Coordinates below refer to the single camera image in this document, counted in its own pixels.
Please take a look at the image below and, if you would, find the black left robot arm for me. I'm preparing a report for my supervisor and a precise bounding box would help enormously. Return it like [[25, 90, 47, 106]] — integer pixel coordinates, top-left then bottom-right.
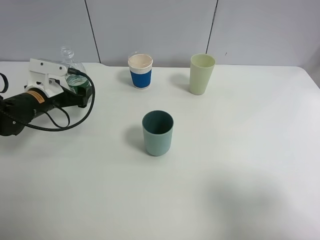
[[0, 68, 96, 137]]

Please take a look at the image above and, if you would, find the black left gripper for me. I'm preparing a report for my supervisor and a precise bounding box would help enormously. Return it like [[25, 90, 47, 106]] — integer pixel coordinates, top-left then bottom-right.
[[51, 84, 92, 108]]

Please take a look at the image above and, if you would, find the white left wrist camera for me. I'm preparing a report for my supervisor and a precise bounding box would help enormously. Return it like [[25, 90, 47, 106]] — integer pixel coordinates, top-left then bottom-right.
[[25, 58, 69, 98]]

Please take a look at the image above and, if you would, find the clear bottle green label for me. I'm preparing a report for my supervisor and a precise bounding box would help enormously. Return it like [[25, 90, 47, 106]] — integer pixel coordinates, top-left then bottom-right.
[[60, 46, 90, 94]]

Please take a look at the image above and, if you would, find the teal plastic cup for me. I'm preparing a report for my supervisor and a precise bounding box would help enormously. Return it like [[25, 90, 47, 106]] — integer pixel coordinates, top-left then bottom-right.
[[142, 110, 174, 157]]

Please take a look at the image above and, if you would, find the blue sleeved paper cup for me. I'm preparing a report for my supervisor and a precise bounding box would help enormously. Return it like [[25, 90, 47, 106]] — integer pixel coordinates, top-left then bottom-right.
[[127, 51, 153, 89]]

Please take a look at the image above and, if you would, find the black left camera cable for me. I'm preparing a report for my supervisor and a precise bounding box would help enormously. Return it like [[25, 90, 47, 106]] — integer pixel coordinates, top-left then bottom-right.
[[22, 67, 96, 132]]

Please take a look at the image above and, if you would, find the pale green plastic cup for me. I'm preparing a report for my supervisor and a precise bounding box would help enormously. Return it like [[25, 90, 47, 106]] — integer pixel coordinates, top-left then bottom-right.
[[189, 53, 216, 95]]

